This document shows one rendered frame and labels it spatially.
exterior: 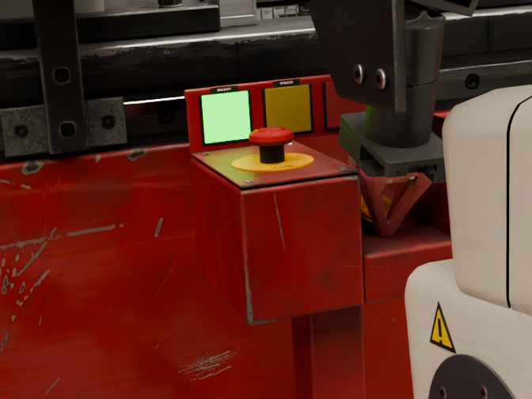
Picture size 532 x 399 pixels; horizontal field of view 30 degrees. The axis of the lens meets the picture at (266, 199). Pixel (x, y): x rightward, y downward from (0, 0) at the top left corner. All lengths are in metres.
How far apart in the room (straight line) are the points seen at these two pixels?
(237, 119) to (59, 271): 0.27
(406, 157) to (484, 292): 0.38
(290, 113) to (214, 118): 0.08
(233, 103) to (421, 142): 0.20
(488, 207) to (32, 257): 0.70
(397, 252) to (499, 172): 0.45
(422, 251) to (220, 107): 0.23
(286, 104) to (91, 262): 0.28
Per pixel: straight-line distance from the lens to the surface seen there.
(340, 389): 0.94
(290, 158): 0.88
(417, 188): 0.87
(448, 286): 0.48
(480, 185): 0.43
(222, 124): 0.94
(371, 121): 0.83
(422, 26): 0.80
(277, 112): 0.95
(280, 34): 1.08
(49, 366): 1.10
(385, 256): 0.85
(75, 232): 1.06
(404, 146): 0.83
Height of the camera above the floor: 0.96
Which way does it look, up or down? 14 degrees down
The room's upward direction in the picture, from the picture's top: 4 degrees counter-clockwise
